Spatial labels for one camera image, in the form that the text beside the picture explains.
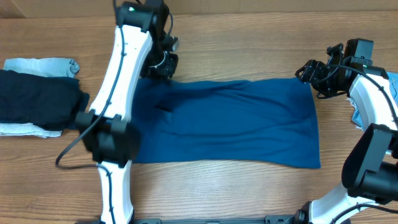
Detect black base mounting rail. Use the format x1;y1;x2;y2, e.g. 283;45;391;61
128;215;294;224

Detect teal blue shirt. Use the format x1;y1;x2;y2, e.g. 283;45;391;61
132;78;321;169

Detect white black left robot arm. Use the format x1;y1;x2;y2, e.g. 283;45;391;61
75;0;178;223

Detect light blue denim shorts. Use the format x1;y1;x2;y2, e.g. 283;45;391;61
348;72;397;131

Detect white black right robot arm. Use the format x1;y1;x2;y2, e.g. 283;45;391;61
284;38;397;224

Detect folded black garment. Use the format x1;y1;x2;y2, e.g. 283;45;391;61
1;70;90;131

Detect light grey folded towel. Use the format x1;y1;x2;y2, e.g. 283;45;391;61
1;57;80;138

